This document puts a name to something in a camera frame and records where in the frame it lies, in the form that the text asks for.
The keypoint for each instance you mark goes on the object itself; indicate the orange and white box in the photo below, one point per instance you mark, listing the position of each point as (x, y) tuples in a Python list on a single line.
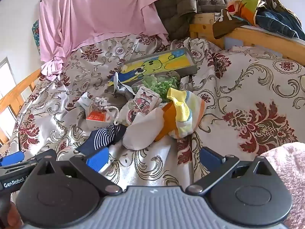
[(97, 118)]

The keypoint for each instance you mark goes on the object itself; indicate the floral satin bedspread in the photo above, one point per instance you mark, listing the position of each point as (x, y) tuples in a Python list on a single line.
[(238, 88)]

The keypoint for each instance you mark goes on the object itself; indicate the yellow striped sock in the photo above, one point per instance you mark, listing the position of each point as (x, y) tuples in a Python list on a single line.
[(188, 114)]

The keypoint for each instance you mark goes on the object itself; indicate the grey tray with cartoon print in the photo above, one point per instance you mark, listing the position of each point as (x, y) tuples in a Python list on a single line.
[(152, 62)]

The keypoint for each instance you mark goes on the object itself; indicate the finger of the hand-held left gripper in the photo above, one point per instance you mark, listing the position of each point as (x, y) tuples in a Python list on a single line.
[(44, 155), (12, 158)]

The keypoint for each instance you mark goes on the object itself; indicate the cartoon printed white cloth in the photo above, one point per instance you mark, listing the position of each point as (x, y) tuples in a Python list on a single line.
[(143, 100)]

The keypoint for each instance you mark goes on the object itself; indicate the white tissue packet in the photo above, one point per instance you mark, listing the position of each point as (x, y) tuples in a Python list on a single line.
[(83, 101)]

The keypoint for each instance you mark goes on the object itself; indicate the wooden bed rail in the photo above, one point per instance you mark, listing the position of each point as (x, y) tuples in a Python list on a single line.
[(21, 85)]

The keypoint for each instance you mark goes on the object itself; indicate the orange sock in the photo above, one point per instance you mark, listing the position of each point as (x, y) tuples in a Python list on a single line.
[(166, 121)]

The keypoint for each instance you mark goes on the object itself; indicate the pink fluffy towel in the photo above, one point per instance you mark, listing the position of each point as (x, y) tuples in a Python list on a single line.
[(290, 171)]

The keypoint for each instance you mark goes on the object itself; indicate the bag of green pieces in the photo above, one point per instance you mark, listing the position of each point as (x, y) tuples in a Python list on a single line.
[(157, 85)]

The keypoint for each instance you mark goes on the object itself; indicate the wooden bed frame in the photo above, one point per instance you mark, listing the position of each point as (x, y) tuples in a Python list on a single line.
[(250, 37)]

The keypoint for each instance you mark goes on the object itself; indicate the person's left hand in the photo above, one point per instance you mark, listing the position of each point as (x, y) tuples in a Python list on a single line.
[(14, 214)]

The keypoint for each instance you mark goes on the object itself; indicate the light blue panel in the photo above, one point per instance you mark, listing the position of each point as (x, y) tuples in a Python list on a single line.
[(233, 44)]

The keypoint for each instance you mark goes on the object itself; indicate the teal wall poster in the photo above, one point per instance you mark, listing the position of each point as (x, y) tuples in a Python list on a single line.
[(35, 35)]

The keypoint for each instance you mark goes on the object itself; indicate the navy striped sock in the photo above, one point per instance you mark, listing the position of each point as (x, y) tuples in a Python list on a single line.
[(102, 136)]

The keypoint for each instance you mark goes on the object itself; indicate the blue denim garment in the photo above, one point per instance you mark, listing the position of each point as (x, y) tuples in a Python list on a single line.
[(274, 21)]

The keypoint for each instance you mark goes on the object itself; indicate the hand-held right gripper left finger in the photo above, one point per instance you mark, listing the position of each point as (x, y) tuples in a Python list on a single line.
[(97, 160)]

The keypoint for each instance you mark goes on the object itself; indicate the pink bed sheet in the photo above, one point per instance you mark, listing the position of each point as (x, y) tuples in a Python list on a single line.
[(95, 16)]

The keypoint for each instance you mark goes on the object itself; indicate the olive quilted down jacket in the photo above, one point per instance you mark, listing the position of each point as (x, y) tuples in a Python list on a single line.
[(181, 12)]

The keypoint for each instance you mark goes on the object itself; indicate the white gauze cloth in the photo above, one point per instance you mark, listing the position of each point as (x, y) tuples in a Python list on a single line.
[(140, 136)]

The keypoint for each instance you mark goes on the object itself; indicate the brown garment with white print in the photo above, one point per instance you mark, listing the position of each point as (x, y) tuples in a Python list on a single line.
[(228, 26)]

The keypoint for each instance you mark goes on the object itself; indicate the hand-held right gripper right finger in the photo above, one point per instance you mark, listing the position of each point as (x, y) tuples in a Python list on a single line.
[(211, 158)]

